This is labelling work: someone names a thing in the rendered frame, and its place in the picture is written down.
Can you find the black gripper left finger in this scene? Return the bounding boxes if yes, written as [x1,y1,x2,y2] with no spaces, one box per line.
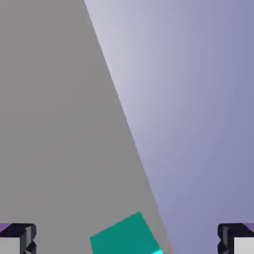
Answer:
[0,223,37,254]

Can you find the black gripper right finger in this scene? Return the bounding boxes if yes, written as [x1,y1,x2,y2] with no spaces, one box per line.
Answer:
[217,222,254,254]

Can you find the small teal cube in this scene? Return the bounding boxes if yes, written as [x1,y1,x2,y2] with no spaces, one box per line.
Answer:
[89,211,164,254]

